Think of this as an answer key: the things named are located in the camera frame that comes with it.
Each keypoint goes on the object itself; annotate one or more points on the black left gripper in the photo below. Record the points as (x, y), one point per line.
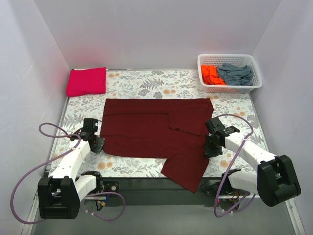
(98, 144)

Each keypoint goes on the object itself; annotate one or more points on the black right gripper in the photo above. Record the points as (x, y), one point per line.
(210, 147)

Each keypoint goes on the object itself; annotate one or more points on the dark red t-shirt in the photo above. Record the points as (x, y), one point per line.
(170, 129)

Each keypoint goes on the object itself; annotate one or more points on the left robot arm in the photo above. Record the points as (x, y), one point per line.
(61, 193)

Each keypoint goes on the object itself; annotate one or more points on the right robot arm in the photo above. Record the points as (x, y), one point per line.
(275, 180)

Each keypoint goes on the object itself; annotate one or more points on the folded pink t-shirt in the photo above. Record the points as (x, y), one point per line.
(88, 81)

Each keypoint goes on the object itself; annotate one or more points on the floral patterned table mat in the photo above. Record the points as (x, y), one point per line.
(235, 110)

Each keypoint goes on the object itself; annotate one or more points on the orange t-shirt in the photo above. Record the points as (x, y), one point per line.
(210, 76)

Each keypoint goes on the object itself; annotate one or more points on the grey t-shirt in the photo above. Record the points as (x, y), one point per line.
(235, 76)

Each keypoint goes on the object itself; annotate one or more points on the white plastic basket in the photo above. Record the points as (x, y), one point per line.
(239, 60)

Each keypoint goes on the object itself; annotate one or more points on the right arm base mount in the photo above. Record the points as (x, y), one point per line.
(210, 188)

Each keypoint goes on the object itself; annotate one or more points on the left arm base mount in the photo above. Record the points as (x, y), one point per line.
(105, 187)

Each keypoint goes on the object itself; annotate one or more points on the aluminium front frame rail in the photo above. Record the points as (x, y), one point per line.
(156, 206)

